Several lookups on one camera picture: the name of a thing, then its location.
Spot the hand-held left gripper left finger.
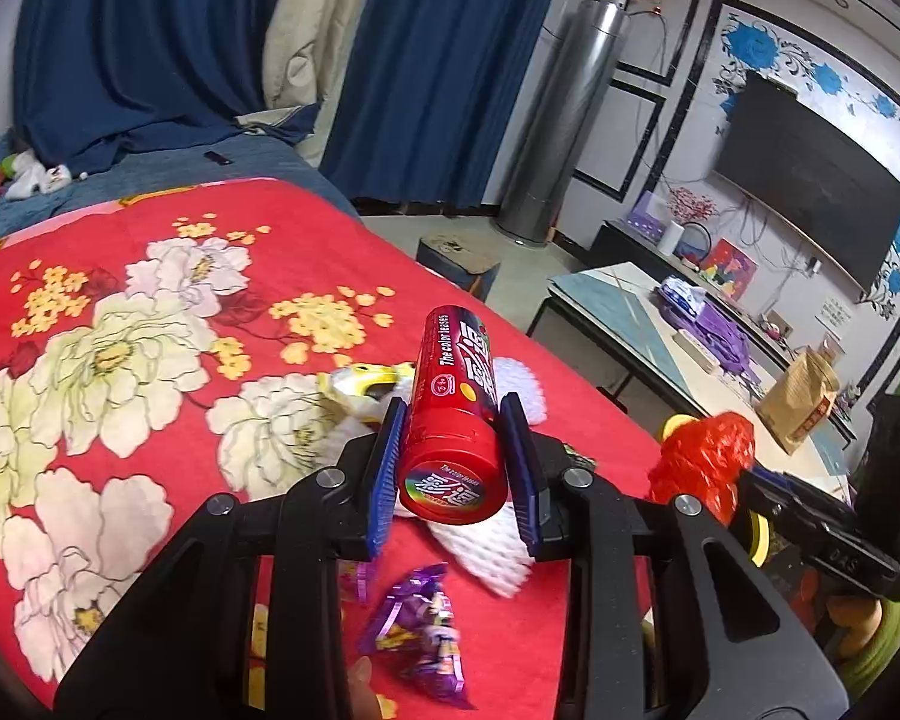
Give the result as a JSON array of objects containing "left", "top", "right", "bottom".
[{"left": 52, "top": 396, "right": 410, "bottom": 720}]

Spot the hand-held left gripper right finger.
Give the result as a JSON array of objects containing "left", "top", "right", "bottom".
[{"left": 499, "top": 394, "right": 848, "bottom": 720}]

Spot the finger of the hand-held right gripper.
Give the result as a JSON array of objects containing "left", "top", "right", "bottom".
[
  {"left": 741, "top": 474, "right": 900, "bottom": 602},
  {"left": 754, "top": 467, "right": 856, "bottom": 522}
]

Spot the red candy tube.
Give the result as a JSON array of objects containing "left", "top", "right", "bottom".
[{"left": 397, "top": 305, "right": 509, "bottom": 524}]

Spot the white foam fruit net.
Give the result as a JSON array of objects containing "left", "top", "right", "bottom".
[{"left": 326, "top": 356, "right": 548, "bottom": 599}]

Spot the red plastic bag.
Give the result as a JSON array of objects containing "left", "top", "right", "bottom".
[{"left": 649, "top": 412, "right": 757, "bottom": 530}]

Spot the person's right hand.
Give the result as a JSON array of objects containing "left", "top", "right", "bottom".
[{"left": 825, "top": 589, "right": 882, "bottom": 661}]

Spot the person's left hand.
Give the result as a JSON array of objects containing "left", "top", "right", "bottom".
[{"left": 345, "top": 656, "right": 402, "bottom": 720}]

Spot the brown paper bag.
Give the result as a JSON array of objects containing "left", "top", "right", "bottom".
[{"left": 754, "top": 345, "right": 841, "bottom": 455}]

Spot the purple candy wrapper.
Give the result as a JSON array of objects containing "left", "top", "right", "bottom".
[
  {"left": 356, "top": 566, "right": 451, "bottom": 653},
  {"left": 397, "top": 615, "right": 473, "bottom": 710}
]

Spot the white paper notice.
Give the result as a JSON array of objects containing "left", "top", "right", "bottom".
[{"left": 814, "top": 296, "right": 856, "bottom": 331}]

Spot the purple bag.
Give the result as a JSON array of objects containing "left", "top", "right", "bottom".
[{"left": 656, "top": 292, "right": 762, "bottom": 383}]

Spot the beige power strip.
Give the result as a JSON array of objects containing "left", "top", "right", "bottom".
[{"left": 675, "top": 330, "right": 721, "bottom": 372}]

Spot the marble coffee table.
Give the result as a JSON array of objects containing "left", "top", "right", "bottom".
[{"left": 525, "top": 261, "right": 856, "bottom": 481}]

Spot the blue storage stool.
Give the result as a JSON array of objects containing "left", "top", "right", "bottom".
[{"left": 416, "top": 234, "right": 502, "bottom": 299}]

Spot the white and blue packet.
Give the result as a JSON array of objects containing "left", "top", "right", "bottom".
[{"left": 658, "top": 275, "right": 713, "bottom": 314}]

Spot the colourful picture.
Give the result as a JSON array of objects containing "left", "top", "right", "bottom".
[{"left": 699, "top": 238, "right": 758, "bottom": 301}]

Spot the black television stand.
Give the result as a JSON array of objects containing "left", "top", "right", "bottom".
[{"left": 589, "top": 219, "right": 796, "bottom": 361}]

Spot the purple box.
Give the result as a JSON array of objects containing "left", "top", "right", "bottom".
[{"left": 626, "top": 191, "right": 665, "bottom": 241}]

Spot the black television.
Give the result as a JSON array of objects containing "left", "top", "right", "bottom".
[{"left": 712, "top": 69, "right": 900, "bottom": 293}]

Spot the red floral blanket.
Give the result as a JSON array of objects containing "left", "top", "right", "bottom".
[{"left": 0, "top": 176, "right": 665, "bottom": 720}]

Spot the silver tower air conditioner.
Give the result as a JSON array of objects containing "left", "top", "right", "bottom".
[{"left": 491, "top": 0, "right": 635, "bottom": 247}]

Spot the blue bedsheet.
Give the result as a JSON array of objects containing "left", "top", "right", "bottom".
[{"left": 0, "top": 131, "right": 361, "bottom": 248}]

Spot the blue curtain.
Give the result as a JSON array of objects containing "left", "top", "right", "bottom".
[
  {"left": 319, "top": 0, "right": 575, "bottom": 207},
  {"left": 11, "top": 0, "right": 305, "bottom": 173}
]

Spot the beige curtain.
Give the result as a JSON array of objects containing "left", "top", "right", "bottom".
[{"left": 259, "top": 0, "right": 391, "bottom": 166}]

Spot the white plush toy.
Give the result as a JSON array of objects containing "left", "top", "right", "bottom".
[{"left": 4, "top": 150, "right": 72, "bottom": 200}]

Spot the round frame ornament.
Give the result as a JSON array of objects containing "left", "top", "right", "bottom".
[{"left": 675, "top": 223, "right": 713, "bottom": 267}]

